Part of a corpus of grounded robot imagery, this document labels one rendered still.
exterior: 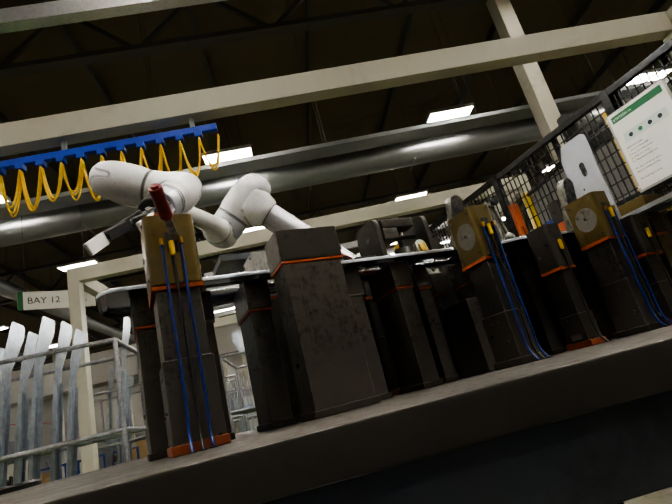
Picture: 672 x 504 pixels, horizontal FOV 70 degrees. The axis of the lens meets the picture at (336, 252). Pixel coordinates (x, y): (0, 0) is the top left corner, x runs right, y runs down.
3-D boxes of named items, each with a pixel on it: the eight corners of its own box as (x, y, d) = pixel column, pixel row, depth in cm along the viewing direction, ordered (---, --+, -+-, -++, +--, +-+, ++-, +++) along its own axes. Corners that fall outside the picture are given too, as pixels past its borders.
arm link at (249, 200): (378, 314, 198) (405, 269, 201) (387, 315, 182) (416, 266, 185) (219, 214, 195) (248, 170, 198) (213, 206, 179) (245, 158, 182)
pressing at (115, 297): (93, 289, 80) (92, 280, 81) (101, 321, 99) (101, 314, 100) (629, 225, 138) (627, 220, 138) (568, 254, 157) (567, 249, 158)
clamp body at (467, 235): (534, 363, 91) (475, 199, 102) (494, 373, 102) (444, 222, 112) (559, 357, 94) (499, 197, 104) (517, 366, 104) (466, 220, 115)
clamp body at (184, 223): (172, 462, 62) (138, 208, 73) (166, 461, 74) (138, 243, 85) (237, 444, 66) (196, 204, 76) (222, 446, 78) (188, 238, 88)
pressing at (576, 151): (625, 227, 145) (581, 131, 155) (594, 242, 155) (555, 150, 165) (626, 227, 145) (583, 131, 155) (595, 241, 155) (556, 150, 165)
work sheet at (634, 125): (706, 158, 149) (662, 76, 158) (640, 193, 168) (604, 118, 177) (709, 158, 149) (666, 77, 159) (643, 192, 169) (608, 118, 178)
